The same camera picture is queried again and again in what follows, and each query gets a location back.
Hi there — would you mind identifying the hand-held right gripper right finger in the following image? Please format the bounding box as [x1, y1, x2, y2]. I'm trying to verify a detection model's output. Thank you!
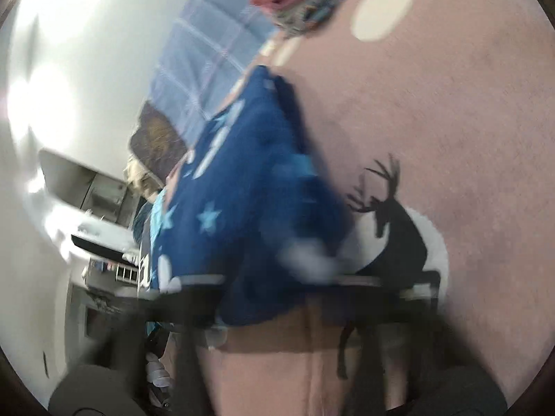
[312, 275, 443, 384]

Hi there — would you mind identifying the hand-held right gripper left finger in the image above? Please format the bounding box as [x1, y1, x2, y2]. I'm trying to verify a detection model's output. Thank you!
[82, 275, 227, 382]

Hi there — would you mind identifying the blue star-print fleece pajama top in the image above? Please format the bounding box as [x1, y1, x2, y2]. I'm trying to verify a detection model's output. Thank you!
[150, 65, 360, 328]

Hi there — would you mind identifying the dark blue fluffy cushion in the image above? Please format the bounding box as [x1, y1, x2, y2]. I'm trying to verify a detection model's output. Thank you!
[132, 201, 153, 244]

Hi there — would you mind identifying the beige crumpled cloth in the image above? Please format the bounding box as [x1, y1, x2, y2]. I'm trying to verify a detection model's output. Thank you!
[123, 158, 164, 202]

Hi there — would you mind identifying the dark tree-print pillow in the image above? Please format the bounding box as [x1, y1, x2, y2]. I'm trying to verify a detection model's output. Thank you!
[128, 102, 190, 183]

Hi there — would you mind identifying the pink polka-dot bedsheet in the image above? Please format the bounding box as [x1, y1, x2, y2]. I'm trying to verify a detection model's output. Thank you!
[139, 0, 555, 412]

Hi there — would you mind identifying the blue plaid cloth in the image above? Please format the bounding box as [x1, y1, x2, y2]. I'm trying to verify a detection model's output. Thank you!
[150, 0, 296, 123]

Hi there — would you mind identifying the floral patterned folded garment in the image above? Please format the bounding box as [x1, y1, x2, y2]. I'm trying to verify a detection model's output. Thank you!
[277, 0, 379, 38]

